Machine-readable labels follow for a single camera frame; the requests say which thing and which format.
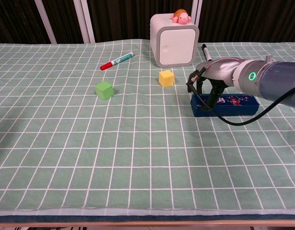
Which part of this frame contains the green checked tablecloth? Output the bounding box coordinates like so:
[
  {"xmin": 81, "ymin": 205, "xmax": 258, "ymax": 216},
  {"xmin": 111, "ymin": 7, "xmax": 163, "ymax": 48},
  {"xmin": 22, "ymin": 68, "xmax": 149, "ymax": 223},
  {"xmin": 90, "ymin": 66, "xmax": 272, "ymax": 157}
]
[{"xmin": 0, "ymin": 39, "xmax": 295, "ymax": 216}]

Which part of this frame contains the dark blue felt underlay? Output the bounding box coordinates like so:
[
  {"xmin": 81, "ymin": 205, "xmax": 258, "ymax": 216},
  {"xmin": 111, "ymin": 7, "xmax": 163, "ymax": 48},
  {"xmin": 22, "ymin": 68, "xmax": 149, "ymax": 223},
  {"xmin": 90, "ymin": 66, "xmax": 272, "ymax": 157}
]
[{"xmin": 0, "ymin": 215, "xmax": 295, "ymax": 224}]

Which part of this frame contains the blue glasses case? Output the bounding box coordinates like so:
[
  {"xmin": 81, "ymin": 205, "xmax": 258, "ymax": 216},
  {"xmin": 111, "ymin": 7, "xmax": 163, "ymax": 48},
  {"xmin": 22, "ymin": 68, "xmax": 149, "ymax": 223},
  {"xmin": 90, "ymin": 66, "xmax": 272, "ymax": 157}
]
[{"xmin": 190, "ymin": 93, "xmax": 260, "ymax": 117}]

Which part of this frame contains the white aluminium frame post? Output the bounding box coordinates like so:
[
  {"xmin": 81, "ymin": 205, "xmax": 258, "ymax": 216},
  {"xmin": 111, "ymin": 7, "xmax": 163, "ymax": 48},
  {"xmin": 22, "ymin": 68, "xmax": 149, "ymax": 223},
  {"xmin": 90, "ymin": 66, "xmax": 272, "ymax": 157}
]
[
  {"xmin": 34, "ymin": 0, "xmax": 57, "ymax": 45},
  {"xmin": 73, "ymin": 0, "xmax": 95, "ymax": 44},
  {"xmin": 191, "ymin": 0, "xmax": 204, "ymax": 26}
]

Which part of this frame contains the pink turtle toy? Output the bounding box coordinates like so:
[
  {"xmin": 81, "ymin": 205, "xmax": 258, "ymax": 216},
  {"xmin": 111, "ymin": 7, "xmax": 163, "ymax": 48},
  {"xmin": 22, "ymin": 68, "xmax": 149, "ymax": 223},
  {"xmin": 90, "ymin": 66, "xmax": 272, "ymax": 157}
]
[{"xmin": 170, "ymin": 9, "xmax": 192, "ymax": 25}]

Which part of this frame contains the yellow cube block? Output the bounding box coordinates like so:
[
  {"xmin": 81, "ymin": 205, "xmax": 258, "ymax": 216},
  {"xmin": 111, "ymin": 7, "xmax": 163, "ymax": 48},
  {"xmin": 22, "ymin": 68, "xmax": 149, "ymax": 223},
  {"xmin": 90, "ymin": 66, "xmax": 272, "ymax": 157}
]
[{"xmin": 159, "ymin": 69, "xmax": 175, "ymax": 88}]

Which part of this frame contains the dark pleated curtain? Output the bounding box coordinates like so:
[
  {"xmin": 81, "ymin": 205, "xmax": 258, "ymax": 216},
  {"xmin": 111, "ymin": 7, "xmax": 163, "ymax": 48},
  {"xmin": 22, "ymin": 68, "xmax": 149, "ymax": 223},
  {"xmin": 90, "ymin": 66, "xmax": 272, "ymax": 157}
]
[{"xmin": 0, "ymin": 0, "xmax": 295, "ymax": 45}]

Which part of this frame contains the black robot hand cable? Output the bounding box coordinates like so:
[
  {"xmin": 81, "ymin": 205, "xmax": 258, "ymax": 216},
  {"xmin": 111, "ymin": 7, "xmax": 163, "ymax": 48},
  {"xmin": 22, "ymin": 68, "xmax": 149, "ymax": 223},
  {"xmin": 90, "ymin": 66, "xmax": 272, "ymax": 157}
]
[{"xmin": 186, "ymin": 67, "xmax": 295, "ymax": 126}]

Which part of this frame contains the green cube block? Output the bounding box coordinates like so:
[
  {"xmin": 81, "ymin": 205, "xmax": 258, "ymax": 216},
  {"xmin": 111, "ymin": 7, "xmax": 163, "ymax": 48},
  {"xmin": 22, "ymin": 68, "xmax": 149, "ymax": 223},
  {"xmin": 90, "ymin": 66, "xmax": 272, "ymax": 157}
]
[{"xmin": 95, "ymin": 81, "xmax": 114, "ymax": 100}]

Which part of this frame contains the white cube mini cabinet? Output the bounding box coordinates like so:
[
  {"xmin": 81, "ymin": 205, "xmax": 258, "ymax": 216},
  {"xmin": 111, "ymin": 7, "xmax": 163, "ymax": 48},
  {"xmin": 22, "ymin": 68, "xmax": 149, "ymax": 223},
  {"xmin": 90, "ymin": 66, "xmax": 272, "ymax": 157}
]
[{"xmin": 149, "ymin": 13, "xmax": 200, "ymax": 68}]

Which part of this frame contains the red capped white marker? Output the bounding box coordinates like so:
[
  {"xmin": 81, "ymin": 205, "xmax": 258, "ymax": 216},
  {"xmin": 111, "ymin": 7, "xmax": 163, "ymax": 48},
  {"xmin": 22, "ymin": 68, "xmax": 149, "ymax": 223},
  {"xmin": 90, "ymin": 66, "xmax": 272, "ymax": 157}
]
[{"xmin": 100, "ymin": 52, "xmax": 135, "ymax": 71}]

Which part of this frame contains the black capped white marker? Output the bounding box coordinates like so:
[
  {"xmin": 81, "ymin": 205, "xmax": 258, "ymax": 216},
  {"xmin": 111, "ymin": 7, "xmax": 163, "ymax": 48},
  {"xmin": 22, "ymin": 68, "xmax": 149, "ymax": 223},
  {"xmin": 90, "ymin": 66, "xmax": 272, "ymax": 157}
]
[{"xmin": 201, "ymin": 43, "xmax": 212, "ymax": 62}]

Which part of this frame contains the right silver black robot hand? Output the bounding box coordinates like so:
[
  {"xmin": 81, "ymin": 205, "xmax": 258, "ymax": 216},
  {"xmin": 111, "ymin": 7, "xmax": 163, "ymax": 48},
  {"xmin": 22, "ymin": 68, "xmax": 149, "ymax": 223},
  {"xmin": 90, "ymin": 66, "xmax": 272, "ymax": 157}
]
[{"xmin": 186, "ymin": 57, "xmax": 242, "ymax": 108}]

